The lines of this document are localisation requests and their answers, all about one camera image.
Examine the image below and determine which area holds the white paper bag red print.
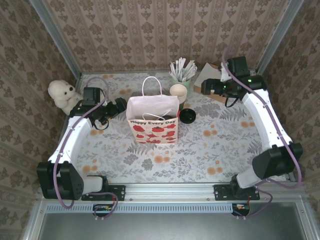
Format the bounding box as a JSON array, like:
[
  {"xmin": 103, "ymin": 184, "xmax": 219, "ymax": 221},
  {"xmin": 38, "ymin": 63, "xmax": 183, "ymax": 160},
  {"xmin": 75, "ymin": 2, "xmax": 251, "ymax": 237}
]
[{"xmin": 126, "ymin": 76, "xmax": 180, "ymax": 145}]

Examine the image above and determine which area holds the brown cardboard box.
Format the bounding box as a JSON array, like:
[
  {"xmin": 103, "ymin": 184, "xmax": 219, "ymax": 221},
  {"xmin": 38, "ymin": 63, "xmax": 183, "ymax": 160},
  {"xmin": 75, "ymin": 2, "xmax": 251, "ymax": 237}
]
[{"xmin": 193, "ymin": 62, "xmax": 241, "ymax": 104}]

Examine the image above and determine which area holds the white paper sheet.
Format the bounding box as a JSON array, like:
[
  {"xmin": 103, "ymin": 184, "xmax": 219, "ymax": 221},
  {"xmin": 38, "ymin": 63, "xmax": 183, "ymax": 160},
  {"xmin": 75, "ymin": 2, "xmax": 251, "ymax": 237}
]
[{"xmin": 194, "ymin": 62, "xmax": 224, "ymax": 88}]

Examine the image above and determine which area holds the white wrapped straw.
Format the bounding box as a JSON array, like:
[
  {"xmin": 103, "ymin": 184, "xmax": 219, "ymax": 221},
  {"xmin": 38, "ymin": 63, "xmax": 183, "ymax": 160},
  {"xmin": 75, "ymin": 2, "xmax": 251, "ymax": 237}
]
[
  {"xmin": 176, "ymin": 57, "xmax": 186, "ymax": 81},
  {"xmin": 187, "ymin": 65, "xmax": 199, "ymax": 81},
  {"xmin": 183, "ymin": 59, "xmax": 196, "ymax": 81},
  {"xmin": 169, "ymin": 61, "xmax": 180, "ymax": 81}
]

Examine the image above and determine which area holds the mint green holder cup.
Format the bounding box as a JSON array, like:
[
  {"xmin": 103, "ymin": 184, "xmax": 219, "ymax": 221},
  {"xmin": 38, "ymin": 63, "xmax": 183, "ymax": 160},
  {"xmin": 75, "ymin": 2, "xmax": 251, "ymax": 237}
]
[{"xmin": 171, "ymin": 73, "xmax": 195, "ymax": 98}]

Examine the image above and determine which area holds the stack of green paper cups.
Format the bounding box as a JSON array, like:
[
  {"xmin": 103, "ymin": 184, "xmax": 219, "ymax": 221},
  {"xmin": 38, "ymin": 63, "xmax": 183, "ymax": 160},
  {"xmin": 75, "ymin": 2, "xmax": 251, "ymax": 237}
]
[{"xmin": 169, "ymin": 84, "xmax": 188, "ymax": 111}]

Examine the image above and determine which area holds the black round lid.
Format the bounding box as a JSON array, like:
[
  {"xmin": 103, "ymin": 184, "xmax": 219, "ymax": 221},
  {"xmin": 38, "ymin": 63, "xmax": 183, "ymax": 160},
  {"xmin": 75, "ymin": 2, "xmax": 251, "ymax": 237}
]
[{"xmin": 179, "ymin": 108, "xmax": 197, "ymax": 124}]

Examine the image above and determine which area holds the white teddy bear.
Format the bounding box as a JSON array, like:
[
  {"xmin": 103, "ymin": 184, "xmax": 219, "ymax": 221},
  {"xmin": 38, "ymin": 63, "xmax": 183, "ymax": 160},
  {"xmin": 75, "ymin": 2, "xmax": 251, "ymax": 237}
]
[{"xmin": 47, "ymin": 79, "xmax": 84, "ymax": 116}]

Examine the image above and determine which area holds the black controller board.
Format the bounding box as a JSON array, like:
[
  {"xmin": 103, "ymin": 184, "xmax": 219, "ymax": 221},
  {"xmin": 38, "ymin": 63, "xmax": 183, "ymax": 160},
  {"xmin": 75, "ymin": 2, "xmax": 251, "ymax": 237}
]
[
  {"xmin": 92, "ymin": 203, "xmax": 113, "ymax": 217},
  {"xmin": 231, "ymin": 202, "xmax": 251, "ymax": 216}
]

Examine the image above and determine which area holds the grey metal panel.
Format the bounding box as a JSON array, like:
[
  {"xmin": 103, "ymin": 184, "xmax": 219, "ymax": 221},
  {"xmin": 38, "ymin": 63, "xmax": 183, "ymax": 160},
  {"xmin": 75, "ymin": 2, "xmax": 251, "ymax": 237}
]
[{"xmin": 37, "ymin": 212, "xmax": 311, "ymax": 240}]

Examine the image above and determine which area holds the black left camera cable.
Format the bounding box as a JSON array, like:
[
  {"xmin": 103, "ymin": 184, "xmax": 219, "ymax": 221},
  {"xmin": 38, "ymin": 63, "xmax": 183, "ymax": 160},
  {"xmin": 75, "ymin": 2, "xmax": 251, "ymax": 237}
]
[{"xmin": 91, "ymin": 119, "xmax": 110, "ymax": 131}]

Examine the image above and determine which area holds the black camera cable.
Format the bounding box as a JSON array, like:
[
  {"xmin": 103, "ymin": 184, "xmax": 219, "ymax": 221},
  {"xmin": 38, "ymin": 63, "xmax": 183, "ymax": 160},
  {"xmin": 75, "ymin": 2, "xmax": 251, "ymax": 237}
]
[
  {"xmin": 224, "ymin": 96, "xmax": 239, "ymax": 108},
  {"xmin": 91, "ymin": 119, "xmax": 110, "ymax": 131}
]

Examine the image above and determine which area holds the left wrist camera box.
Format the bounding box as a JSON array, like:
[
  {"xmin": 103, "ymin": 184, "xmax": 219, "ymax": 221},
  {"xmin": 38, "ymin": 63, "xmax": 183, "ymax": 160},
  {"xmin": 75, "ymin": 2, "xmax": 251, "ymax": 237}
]
[{"xmin": 83, "ymin": 87, "xmax": 102, "ymax": 107}]

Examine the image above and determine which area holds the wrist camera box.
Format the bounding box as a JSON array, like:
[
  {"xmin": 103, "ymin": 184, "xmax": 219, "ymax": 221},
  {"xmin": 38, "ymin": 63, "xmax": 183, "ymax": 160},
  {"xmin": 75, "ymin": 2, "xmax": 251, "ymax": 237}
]
[
  {"xmin": 228, "ymin": 56, "xmax": 250, "ymax": 77},
  {"xmin": 83, "ymin": 87, "xmax": 102, "ymax": 107}
]

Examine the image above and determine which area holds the black right camera cable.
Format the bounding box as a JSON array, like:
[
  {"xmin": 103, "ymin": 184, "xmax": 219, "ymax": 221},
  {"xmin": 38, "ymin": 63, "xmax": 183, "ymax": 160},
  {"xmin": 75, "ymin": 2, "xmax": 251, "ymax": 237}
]
[{"xmin": 224, "ymin": 96, "xmax": 239, "ymax": 108}]

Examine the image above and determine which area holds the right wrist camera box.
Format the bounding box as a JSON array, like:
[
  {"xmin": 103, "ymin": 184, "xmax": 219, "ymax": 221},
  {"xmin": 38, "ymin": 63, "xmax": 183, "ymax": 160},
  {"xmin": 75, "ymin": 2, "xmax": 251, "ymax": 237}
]
[{"xmin": 228, "ymin": 56, "xmax": 250, "ymax": 77}]

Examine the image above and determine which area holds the aluminium frame post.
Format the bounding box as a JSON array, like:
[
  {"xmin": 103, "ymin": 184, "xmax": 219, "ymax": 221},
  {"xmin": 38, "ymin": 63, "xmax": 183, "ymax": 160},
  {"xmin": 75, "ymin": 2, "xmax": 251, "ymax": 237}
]
[
  {"xmin": 29, "ymin": 0, "xmax": 83, "ymax": 78},
  {"xmin": 256, "ymin": 0, "xmax": 305, "ymax": 76}
]

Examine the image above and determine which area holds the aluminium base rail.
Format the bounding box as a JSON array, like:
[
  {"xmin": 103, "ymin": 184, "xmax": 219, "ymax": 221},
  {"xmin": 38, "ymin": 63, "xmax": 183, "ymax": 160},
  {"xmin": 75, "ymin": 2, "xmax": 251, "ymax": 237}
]
[{"xmin": 37, "ymin": 182, "xmax": 306, "ymax": 202}]

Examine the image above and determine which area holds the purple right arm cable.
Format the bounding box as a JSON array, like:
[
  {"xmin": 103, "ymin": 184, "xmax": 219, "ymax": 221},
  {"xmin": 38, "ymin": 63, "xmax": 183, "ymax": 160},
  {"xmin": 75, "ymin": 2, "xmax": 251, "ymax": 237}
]
[{"xmin": 222, "ymin": 46, "xmax": 303, "ymax": 220}]

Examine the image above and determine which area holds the white slotted cable duct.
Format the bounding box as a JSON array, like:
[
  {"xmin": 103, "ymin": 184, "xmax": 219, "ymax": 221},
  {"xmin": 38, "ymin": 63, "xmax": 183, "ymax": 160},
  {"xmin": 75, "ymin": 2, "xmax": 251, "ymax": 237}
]
[{"xmin": 46, "ymin": 202, "xmax": 235, "ymax": 213}]

